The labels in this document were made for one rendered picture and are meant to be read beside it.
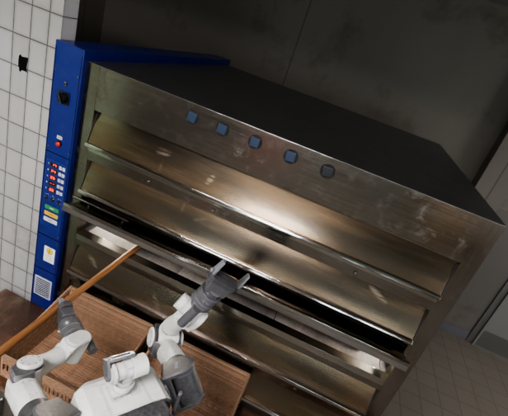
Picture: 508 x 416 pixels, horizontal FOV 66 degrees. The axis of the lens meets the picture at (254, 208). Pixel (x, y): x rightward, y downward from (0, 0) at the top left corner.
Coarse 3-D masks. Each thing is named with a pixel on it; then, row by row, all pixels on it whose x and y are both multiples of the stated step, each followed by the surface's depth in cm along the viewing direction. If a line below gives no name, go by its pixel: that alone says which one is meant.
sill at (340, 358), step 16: (80, 240) 220; (96, 240) 218; (112, 256) 217; (160, 272) 211; (192, 288) 208; (224, 304) 205; (240, 304) 208; (256, 320) 202; (272, 320) 205; (288, 336) 199; (304, 336) 201; (320, 352) 197; (336, 352) 198; (352, 368) 194; (368, 368) 195
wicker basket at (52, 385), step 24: (72, 288) 227; (96, 312) 226; (120, 312) 223; (48, 336) 224; (96, 336) 227; (144, 336) 214; (96, 360) 220; (120, 360) 225; (48, 384) 189; (72, 384) 203
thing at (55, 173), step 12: (48, 168) 206; (60, 168) 204; (48, 180) 209; (60, 180) 206; (48, 192) 211; (60, 192) 209; (48, 204) 214; (60, 204) 211; (48, 216) 217; (60, 216) 214
